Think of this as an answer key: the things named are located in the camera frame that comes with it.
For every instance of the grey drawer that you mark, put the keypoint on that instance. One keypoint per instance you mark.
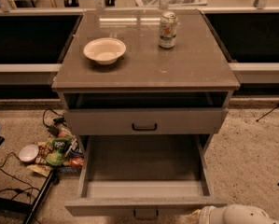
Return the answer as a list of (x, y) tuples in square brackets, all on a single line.
[(143, 176), (145, 121)]

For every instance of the white paper bowl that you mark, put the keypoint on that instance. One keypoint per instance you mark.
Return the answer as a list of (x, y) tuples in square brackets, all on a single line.
[(104, 51)]

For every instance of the green white soda can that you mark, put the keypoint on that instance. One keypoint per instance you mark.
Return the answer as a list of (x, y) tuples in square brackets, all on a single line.
[(167, 31)]

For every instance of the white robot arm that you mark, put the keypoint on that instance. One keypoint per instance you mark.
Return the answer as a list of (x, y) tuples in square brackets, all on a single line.
[(234, 214)]

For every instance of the green chip bag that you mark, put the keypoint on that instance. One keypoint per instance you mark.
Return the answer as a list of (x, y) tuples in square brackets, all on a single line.
[(58, 154)]

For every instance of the small white floor bowl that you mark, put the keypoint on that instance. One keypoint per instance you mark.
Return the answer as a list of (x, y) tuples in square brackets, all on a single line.
[(29, 153)]

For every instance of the black stand base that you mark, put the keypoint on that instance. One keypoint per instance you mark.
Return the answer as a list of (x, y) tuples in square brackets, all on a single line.
[(28, 210)]

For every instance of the grey three-drawer cabinet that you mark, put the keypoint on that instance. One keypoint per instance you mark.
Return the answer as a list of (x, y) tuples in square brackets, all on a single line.
[(193, 74)]

